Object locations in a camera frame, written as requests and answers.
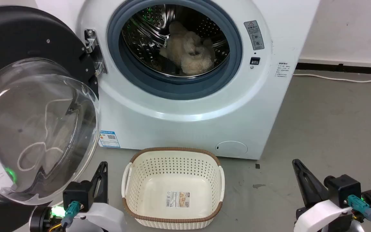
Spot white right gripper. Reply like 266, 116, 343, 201
292, 159, 355, 232

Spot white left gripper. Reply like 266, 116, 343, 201
75, 162, 127, 232

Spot white front-load washing machine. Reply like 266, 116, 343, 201
35, 0, 320, 160

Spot washer door glass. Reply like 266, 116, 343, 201
0, 5, 101, 206

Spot chrome door hinge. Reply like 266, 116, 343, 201
84, 29, 108, 76

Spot blue energy label sticker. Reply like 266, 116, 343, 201
99, 130, 121, 148

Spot cream perforated laundry basket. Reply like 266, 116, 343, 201
121, 147, 225, 230

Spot paper basket label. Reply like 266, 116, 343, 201
166, 191, 190, 208

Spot round white filter cover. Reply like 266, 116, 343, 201
215, 140, 248, 157

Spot small printed text sticker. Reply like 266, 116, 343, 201
275, 62, 291, 79

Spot steel perforated washer drum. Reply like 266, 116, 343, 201
121, 4, 230, 78

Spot grey warning sticker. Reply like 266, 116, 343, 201
244, 20, 265, 51

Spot beige plush toy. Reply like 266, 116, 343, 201
159, 21, 215, 75

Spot teal plug left cable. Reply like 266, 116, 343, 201
61, 201, 82, 230

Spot teal plug cable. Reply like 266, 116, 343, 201
347, 195, 371, 232
61, 201, 82, 230

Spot teal plug right cable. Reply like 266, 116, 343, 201
347, 195, 371, 232

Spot white floor cable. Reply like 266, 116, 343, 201
293, 73, 371, 83

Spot black wall baseboard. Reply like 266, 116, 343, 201
295, 62, 371, 76

